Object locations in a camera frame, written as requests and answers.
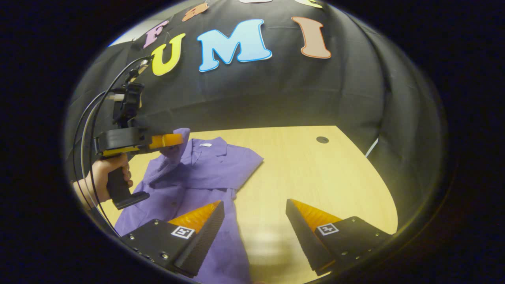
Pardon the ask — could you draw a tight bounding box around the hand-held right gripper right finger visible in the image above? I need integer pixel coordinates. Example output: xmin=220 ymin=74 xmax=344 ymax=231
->
xmin=285 ymin=198 xmax=393 ymax=277

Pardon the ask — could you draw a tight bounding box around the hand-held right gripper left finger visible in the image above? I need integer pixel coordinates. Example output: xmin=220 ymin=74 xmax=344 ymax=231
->
xmin=120 ymin=200 xmax=225 ymax=277

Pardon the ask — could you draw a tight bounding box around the purple button shirt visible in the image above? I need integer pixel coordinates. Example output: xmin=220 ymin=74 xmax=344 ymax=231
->
xmin=114 ymin=127 xmax=264 ymax=284

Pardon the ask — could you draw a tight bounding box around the black backdrop cloth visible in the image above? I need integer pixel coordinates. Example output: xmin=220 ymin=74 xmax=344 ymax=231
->
xmin=65 ymin=0 xmax=449 ymax=237

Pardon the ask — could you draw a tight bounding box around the black cable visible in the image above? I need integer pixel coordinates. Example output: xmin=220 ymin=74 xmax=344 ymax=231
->
xmin=89 ymin=55 xmax=154 ymax=237
xmin=73 ymin=92 xmax=108 ymax=207

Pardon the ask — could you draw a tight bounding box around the white cable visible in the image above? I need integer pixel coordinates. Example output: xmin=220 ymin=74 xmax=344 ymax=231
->
xmin=365 ymin=137 xmax=380 ymax=159

